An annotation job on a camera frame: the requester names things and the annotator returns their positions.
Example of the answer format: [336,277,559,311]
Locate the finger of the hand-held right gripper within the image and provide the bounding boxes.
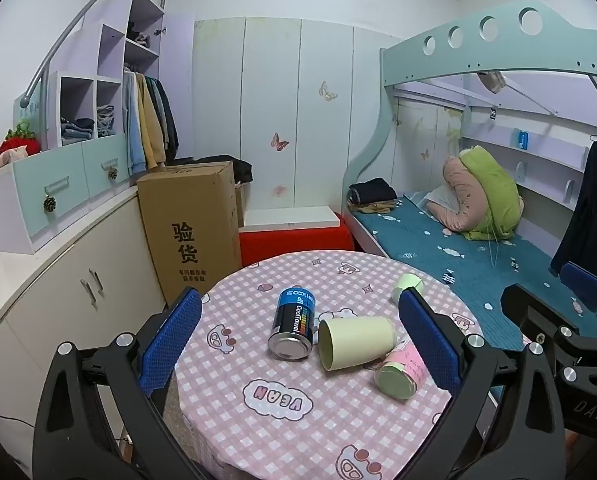
[499,283,597,392]
[559,261,597,311]

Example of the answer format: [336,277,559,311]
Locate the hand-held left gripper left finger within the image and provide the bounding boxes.
[32,286,214,480]

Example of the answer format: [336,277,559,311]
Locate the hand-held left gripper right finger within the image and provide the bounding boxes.
[397,288,567,480]

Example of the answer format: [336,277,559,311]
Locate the cream paper cup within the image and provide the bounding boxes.
[318,315,398,372]

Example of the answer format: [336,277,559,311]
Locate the small pale green cup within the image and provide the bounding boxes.
[392,273,425,306]

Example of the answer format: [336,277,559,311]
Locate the pink can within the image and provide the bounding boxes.
[375,340,431,401]

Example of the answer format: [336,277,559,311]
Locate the dark hanging garment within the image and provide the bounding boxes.
[549,129,597,282]

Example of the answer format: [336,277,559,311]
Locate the round table pink checked cloth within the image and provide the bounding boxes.
[171,250,534,480]

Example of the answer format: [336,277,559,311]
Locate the teal printed bed sheet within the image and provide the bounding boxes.
[351,192,597,352]

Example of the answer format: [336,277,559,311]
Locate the green and pink duvet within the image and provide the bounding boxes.
[442,145,525,242]

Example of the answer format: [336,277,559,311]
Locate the tall cardboard box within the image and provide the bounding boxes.
[136,160,243,306]

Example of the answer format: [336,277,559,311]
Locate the blue battery-print can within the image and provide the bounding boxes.
[268,287,319,361]

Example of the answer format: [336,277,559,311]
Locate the white low cabinet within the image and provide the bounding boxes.
[0,190,167,461]

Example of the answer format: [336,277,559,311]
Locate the white pillow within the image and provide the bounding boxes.
[425,185,462,216]

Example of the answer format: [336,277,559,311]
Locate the folded tan clothes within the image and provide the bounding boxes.
[348,199,404,214]

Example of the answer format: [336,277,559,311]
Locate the red storage box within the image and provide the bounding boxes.
[239,225,355,268]

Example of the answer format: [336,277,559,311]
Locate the folded dark clothes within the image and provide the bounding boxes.
[347,177,398,205]

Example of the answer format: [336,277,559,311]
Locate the white board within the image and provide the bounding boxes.
[242,206,344,233]

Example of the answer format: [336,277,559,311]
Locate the black bag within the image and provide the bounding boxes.
[178,156,254,185]

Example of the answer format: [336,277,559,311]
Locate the teal drawer unit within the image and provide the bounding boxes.
[0,132,132,256]

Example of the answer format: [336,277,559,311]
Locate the light blue hanging shirt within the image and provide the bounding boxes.
[123,71,148,177]

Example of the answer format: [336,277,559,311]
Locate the yellow hanging coat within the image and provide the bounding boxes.
[136,74,167,171]

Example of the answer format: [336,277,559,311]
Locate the grey cloth bundle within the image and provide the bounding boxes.
[477,71,507,95]

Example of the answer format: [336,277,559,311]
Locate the dark hanging jackets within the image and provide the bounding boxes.
[146,76,180,165]

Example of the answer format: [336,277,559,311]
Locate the folded grey clothes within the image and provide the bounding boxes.
[97,104,116,136]

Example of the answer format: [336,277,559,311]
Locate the folded dark jeans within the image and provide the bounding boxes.
[61,117,95,142]

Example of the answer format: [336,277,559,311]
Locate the red strawberry plush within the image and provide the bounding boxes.
[0,122,42,174]

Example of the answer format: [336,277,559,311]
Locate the white wardrobe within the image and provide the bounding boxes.
[193,16,404,211]

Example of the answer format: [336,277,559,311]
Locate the purple open shelf unit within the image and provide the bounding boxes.
[46,0,166,149]

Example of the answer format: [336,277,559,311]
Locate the clothes on shelf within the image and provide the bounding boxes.
[127,20,152,46]

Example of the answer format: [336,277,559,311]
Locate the grey metal handrail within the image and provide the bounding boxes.
[21,0,174,109]

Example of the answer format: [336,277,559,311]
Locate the black floor cable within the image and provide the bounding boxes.
[0,400,37,432]

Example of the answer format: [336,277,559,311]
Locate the teal bunk bed frame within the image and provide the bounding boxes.
[341,0,597,351]

